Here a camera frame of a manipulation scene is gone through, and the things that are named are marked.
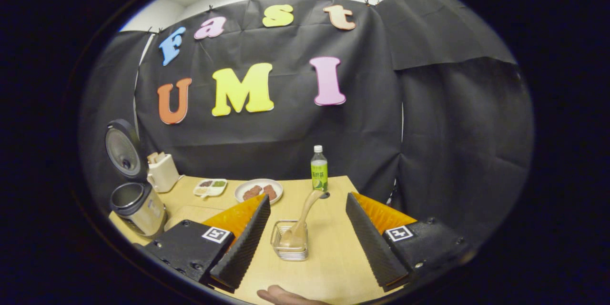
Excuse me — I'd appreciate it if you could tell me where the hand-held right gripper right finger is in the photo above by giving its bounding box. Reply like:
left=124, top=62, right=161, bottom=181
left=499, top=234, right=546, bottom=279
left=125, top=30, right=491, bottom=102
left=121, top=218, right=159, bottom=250
left=345, top=192, right=475, bottom=292

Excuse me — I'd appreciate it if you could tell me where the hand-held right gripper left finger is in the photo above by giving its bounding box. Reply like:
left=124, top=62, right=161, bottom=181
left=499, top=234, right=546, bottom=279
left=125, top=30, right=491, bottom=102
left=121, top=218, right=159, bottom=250
left=142, top=193, right=271, bottom=294

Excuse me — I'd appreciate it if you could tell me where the wire chopstick holder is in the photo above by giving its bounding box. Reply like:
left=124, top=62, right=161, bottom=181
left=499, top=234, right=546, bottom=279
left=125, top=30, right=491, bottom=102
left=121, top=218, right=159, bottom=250
left=270, top=220, right=309, bottom=262

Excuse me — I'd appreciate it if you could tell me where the clear rice box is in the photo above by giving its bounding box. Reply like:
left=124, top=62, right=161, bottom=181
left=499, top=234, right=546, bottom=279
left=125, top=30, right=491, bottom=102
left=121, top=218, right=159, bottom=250
left=163, top=205, right=224, bottom=232

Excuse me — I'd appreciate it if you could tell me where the wooden spoon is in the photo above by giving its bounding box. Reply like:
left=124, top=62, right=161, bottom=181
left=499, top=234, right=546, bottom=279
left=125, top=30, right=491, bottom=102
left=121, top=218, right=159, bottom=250
left=280, top=190, right=325, bottom=251

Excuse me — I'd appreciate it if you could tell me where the silver black rice cooker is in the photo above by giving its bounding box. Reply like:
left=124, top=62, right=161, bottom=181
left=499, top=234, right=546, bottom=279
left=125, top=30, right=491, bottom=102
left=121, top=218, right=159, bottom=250
left=104, top=119, right=169, bottom=240

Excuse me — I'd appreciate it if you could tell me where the white oval plate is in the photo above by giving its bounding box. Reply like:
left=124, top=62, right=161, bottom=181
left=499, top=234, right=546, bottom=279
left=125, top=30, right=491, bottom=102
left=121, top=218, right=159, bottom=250
left=234, top=179, right=284, bottom=205

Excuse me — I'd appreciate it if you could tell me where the white divided grain dish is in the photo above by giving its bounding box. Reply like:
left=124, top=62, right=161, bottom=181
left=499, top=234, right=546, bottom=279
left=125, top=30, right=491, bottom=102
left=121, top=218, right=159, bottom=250
left=193, top=179, right=228, bottom=199

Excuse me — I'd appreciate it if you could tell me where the green tea bottle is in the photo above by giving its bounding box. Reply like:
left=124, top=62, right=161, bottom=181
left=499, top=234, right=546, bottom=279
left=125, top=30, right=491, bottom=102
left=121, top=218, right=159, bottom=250
left=311, top=145, right=329, bottom=193

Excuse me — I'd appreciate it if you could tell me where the white toaster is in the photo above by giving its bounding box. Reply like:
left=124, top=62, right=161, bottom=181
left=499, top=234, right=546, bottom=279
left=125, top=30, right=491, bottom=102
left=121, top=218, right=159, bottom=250
left=146, top=152, right=181, bottom=193

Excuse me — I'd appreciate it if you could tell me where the black backdrop cloth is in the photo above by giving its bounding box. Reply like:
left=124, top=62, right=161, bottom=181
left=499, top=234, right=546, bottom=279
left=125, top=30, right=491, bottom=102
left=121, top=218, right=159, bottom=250
left=79, top=0, right=534, bottom=248

